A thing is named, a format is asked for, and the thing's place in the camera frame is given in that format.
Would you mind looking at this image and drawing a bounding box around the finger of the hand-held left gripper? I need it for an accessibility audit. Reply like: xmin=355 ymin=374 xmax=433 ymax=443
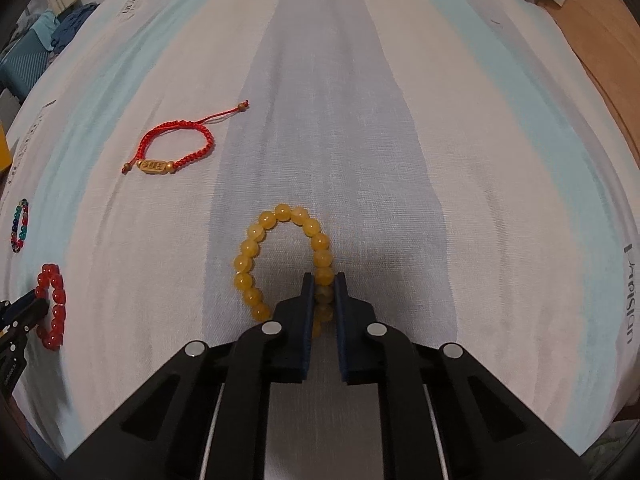
xmin=0 ymin=296 xmax=51 ymax=330
xmin=0 ymin=329 xmax=33 ymax=361

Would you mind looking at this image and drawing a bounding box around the yellow bead bracelet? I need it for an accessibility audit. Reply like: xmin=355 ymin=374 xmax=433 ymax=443
xmin=232 ymin=203 xmax=335 ymax=338

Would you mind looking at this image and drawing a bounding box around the teal suitcase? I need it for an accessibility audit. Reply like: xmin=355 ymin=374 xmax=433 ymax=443
xmin=0 ymin=25 xmax=56 ymax=101

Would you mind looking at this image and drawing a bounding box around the multicolour bead bracelet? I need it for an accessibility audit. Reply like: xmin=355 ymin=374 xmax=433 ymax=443
xmin=10 ymin=199 xmax=30 ymax=254

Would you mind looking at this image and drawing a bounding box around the blue clothes pile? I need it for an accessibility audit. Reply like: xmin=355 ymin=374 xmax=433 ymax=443
xmin=50 ymin=2 xmax=101 ymax=53

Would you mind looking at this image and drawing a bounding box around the striped blue grey blanket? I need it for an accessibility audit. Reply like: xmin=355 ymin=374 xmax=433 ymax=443
xmin=0 ymin=0 xmax=640 ymax=461

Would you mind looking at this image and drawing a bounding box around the red cord bracelet flat charm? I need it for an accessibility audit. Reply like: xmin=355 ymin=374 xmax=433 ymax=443
xmin=121 ymin=101 xmax=251 ymax=177

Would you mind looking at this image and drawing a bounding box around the wooden headboard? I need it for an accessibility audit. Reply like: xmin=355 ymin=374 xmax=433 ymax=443
xmin=537 ymin=0 xmax=640 ymax=186

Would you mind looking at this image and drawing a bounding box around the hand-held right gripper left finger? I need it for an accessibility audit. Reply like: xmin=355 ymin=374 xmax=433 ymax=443
xmin=55 ymin=272 xmax=317 ymax=480

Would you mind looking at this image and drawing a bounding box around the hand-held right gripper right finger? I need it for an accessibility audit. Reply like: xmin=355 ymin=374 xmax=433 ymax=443
xmin=334 ymin=272 xmax=591 ymax=480

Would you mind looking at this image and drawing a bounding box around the red bead bracelet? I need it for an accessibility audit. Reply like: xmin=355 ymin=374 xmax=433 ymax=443
xmin=34 ymin=263 xmax=67 ymax=352

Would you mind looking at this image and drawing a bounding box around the blue and yellow cardboard box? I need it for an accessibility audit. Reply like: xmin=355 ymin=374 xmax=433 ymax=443
xmin=0 ymin=122 xmax=13 ymax=171

